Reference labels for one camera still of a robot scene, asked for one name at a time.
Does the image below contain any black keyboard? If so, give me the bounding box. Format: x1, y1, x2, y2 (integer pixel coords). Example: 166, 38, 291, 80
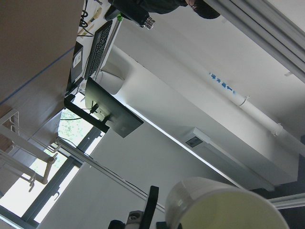
84, 21, 112, 80

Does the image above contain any white wire cup rack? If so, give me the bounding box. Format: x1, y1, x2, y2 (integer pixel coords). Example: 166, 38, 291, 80
0, 109, 60, 197

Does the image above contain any black water bottle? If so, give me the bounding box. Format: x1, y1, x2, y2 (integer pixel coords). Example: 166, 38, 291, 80
109, 0, 155, 30

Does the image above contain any aluminium frame post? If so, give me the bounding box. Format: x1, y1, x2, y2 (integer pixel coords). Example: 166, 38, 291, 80
207, 0, 305, 81

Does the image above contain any pale green cup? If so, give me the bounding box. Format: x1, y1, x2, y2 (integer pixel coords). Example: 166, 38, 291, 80
165, 177, 289, 229

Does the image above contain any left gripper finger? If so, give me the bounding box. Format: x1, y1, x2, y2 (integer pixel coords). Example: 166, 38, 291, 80
140, 186, 159, 229

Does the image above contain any seated person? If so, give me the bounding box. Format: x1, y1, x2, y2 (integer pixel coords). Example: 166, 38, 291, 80
122, 0, 220, 19

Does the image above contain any black monitor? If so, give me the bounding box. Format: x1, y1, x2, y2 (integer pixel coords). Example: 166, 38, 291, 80
85, 78, 143, 138

